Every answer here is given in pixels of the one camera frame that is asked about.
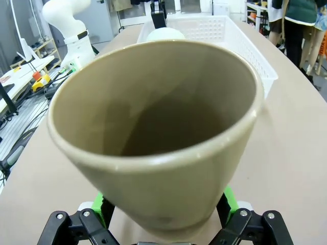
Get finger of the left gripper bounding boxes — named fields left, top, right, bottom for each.
left=158, top=0, right=167, bottom=29
left=150, top=0, right=159, bottom=29

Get black cable with grey sleeve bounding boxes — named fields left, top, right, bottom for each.
left=0, top=127, right=36, bottom=170

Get yellow emergency stop box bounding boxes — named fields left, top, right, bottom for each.
left=31, top=71, right=51, bottom=92

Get white flat board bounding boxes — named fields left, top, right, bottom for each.
left=0, top=55, right=56, bottom=102

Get black tripod stand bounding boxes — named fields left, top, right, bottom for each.
left=0, top=83, right=19, bottom=117

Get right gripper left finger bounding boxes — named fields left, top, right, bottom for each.
left=37, top=191, right=121, bottom=245

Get white perforated plastic basket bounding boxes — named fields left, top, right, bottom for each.
left=136, top=14, right=278, bottom=100

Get white storage shelf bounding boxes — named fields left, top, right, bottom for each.
left=245, top=0, right=269, bottom=29

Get beige plastic cup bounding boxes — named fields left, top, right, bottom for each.
left=46, top=38, right=264, bottom=239

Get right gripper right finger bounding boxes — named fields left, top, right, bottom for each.
left=212, top=186, right=294, bottom=245

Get pale green plastic cup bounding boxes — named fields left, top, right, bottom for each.
left=146, top=27, right=186, bottom=42

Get figure in olive jacket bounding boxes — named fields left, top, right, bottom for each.
left=282, top=0, right=320, bottom=69

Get person in brown skirt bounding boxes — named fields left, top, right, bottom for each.
left=265, top=0, right=287, bottom=51

